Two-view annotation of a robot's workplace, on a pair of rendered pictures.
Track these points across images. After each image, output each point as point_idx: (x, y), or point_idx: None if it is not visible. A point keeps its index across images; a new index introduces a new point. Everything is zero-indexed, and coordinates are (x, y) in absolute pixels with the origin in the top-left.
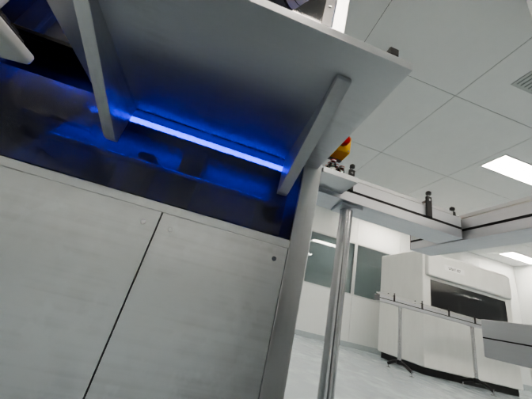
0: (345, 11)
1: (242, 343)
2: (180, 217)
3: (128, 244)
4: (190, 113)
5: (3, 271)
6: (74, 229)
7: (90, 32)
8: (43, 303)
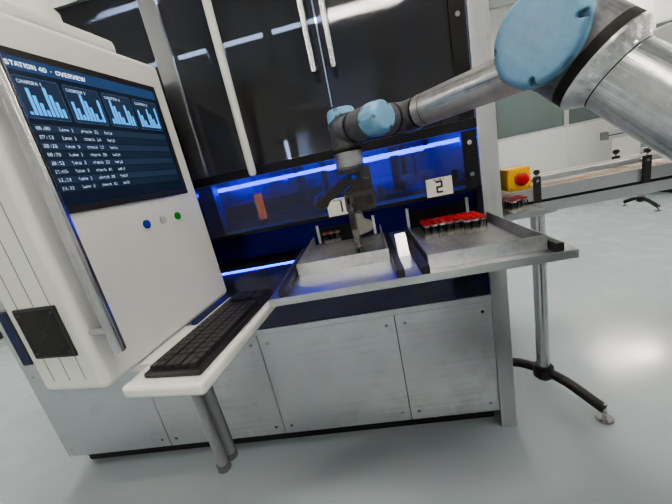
0: None
1: (478, 362)
2: (406, 313)
3: (386, 340)
4: None
5: (339, 373)
6: (354, 344)
7: None
8: (366, 378)
